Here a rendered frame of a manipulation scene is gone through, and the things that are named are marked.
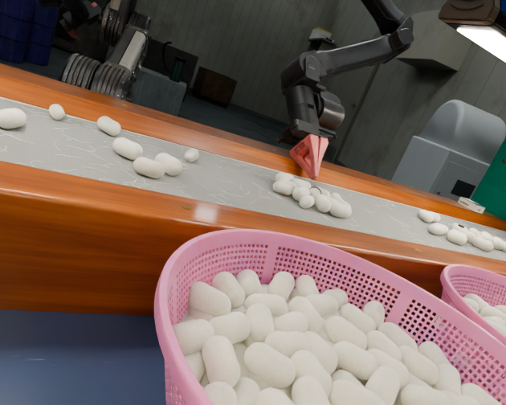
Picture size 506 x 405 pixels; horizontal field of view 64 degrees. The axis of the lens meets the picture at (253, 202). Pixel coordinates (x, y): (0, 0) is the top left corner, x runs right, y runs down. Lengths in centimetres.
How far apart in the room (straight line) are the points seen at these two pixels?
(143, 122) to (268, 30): 977
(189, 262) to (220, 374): 8
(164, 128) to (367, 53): 57
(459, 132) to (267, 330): 355
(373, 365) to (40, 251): 24
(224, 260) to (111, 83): 65
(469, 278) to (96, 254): 43
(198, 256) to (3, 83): 44
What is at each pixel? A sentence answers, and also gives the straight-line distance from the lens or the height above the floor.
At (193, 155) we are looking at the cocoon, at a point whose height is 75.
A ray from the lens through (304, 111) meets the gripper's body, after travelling 82.
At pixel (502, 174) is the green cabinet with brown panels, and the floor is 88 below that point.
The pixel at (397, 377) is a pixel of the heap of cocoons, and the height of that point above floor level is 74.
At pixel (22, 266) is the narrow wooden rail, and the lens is 32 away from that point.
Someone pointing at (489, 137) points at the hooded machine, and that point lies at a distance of 395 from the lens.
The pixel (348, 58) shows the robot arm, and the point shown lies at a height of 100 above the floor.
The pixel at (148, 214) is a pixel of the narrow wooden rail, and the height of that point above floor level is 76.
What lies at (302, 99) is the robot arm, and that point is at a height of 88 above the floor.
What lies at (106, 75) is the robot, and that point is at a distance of 93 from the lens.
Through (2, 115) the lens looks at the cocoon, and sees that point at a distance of 50.
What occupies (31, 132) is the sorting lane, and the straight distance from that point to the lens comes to 52.
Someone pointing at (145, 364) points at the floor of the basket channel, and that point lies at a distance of 32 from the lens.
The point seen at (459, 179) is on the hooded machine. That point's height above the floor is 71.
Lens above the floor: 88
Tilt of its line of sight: 16 degrees down
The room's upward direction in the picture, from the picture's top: 22 degrees clockwise
